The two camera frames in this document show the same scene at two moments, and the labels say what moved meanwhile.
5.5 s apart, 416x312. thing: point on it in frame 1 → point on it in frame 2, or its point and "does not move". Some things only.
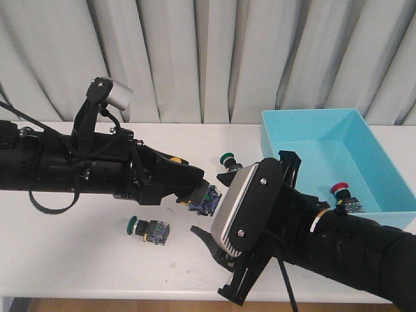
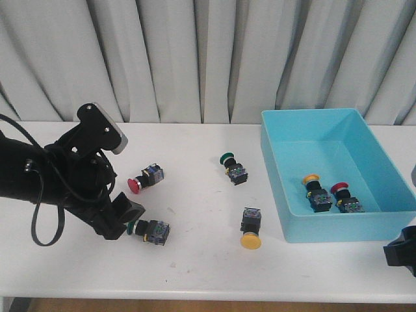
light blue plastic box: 339,145 does not move
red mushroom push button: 350,205 does not move
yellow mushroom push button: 207,201 → 317,195
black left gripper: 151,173 → 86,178
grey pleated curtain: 211,61 does not move
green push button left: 155,232 does not move
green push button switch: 229,161 does not move
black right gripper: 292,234 → 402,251
